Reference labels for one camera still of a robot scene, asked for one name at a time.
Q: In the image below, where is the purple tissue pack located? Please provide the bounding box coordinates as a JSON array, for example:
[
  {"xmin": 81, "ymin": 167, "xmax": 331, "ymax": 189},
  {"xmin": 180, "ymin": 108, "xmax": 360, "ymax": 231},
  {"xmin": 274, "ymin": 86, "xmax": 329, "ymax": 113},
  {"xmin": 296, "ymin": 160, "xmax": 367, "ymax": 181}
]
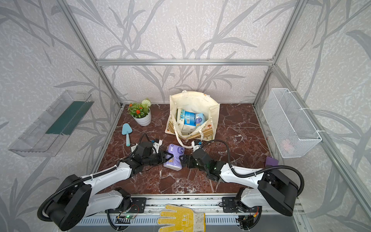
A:
[{"xmin": 163, "ymin": 144, "xmax": 185, "ymax": 171}]

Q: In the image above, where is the cream floral canvas tote bag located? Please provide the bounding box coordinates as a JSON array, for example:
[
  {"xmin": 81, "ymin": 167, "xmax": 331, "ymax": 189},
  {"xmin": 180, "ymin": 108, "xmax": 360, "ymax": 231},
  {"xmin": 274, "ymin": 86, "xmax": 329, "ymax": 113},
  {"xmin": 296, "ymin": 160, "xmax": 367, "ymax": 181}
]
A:
[{"xmin": 165, "ymin": 90, "xmax": 220, "ymax": 148}]

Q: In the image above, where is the light blue cartoon tissue pack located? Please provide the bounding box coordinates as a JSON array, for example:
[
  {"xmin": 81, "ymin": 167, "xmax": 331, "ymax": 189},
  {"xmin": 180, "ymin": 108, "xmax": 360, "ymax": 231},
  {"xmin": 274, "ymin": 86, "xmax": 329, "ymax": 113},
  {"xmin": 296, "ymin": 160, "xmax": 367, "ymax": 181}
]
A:
[{"xmin": 195, "ymin": 113, "xmax": 206, "ymax": 127}]

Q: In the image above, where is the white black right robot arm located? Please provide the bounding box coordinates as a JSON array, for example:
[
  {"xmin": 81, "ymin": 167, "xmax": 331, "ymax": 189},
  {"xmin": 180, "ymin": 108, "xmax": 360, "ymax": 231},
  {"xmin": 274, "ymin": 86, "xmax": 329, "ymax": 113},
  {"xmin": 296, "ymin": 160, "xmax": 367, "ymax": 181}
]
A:
[{"xmin": 180, "ymin": 142, "xmax": 305, "ymax": 217}]

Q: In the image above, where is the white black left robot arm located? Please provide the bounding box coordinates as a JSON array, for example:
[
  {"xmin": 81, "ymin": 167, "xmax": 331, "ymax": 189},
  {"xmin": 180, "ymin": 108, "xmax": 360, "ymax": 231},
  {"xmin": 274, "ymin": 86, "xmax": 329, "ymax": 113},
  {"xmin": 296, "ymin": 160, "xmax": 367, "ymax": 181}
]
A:
[{"xmin": 37, "ymin": 142, "xmax": 173, "ymax": 231}]

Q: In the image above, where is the teal small shovel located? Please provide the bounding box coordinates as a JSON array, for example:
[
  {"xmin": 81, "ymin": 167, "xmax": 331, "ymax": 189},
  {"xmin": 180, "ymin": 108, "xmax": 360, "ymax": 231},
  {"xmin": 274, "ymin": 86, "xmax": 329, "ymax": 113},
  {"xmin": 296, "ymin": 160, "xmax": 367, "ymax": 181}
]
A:
[{"xmin": 122, "ymin": 123, "xmax": 132, "ymax": 147}]

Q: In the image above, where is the potted plant white pot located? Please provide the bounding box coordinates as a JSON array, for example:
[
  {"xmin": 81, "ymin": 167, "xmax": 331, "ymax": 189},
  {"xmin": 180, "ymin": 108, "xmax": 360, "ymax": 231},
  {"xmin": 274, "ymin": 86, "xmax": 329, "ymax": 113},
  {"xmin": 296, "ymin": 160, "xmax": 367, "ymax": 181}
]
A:
[{"xmin": 128, "ymin": 98, "xmax": 151, "ymax": 126}]

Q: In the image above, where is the yellow knit work glove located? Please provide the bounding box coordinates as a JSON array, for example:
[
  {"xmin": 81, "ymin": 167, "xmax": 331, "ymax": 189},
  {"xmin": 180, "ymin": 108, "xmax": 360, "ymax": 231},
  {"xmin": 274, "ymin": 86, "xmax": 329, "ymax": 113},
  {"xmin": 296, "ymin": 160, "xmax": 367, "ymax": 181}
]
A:
[{"xmin": 157, "ymin": 204, "xmax": 206, "ymax": 232}]

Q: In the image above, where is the purple pink small shovel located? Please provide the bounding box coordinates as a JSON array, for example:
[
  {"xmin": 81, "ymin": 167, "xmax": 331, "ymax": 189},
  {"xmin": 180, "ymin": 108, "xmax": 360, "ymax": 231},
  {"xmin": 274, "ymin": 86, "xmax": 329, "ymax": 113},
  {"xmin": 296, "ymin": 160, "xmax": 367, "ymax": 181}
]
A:
[{"xmin": 265, "ymin": 157, "xmax": 279, "ymax": 167}]

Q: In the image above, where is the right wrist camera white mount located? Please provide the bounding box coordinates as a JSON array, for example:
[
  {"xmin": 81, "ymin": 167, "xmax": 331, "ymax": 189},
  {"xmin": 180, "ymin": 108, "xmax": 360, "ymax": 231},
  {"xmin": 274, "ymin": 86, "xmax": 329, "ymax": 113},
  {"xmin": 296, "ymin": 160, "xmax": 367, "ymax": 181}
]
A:
[{"xmin": 191, "ymin": 139, "xmax": 203, "ymax": 151}]

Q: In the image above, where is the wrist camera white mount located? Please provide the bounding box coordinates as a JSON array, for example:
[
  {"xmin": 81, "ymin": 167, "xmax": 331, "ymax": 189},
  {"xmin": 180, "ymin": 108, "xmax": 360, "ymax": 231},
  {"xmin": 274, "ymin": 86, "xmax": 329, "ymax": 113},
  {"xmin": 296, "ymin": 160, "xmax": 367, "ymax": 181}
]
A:
[
  {"xmin": 191, "ymin": 139, "xmax": 203, "ymax": 151},
  {"xmin": 152, "ymin": 139, "xmax": 163, "ymax": 154}
]

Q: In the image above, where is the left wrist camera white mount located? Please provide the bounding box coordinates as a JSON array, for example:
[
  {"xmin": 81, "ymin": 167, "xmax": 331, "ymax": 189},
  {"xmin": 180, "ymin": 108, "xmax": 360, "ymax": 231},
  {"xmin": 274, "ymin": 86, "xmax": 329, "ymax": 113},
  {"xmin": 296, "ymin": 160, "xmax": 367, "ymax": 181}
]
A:
[{"xmin": 152, "ymin": 139, "xmax": 163, "ymax": 154}]

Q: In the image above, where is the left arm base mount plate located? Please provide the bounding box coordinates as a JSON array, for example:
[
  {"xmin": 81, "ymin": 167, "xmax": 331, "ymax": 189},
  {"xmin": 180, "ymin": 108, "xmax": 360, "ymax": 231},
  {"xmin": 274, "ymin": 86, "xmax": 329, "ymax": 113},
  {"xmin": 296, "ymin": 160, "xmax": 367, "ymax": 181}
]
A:
[{"xmin": 117, "ymin": 197, "xmax": 147, "ymax": 213}]

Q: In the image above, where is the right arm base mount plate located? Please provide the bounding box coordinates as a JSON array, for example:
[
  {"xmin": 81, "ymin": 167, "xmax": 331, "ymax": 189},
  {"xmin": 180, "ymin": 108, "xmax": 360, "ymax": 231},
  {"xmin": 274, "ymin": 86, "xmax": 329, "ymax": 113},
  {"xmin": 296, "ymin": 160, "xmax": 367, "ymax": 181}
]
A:
[{"xmin": 218, "ymin": 197, "xmax": 261, "ymax": 214}]

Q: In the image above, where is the white wire mesh basket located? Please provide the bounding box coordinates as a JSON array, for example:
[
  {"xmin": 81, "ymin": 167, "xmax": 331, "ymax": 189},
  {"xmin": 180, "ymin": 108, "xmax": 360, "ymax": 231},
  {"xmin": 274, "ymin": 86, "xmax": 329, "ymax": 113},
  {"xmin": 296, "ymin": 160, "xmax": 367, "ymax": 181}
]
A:
[{"xmin": 262, "ymin": 88, "xmax": 322, "ymax": 158}]

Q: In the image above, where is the clear acrylic wall shelf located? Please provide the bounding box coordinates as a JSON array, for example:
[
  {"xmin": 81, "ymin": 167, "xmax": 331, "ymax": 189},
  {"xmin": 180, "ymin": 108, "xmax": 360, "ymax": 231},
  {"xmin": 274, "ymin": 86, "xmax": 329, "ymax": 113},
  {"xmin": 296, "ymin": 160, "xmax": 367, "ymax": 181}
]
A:
[{"xmin": 8, "ymin": 90, "xmax": 94, "ymax": 157}]

